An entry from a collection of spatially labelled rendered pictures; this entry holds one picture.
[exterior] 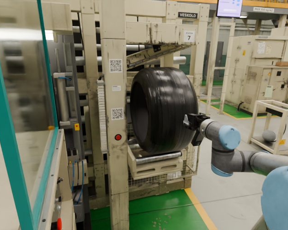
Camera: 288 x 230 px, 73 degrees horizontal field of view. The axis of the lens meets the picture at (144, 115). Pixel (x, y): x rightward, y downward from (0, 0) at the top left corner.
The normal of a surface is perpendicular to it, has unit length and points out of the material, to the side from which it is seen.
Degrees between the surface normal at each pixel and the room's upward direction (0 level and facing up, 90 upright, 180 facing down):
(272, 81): 90
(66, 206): 0
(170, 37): 90
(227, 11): 90
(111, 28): 90
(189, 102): 65
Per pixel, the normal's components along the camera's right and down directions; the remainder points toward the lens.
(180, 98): 0.28, -0.22
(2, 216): 0.01, -0.95
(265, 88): 0.22, 0.31
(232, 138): 0.31, 0.11
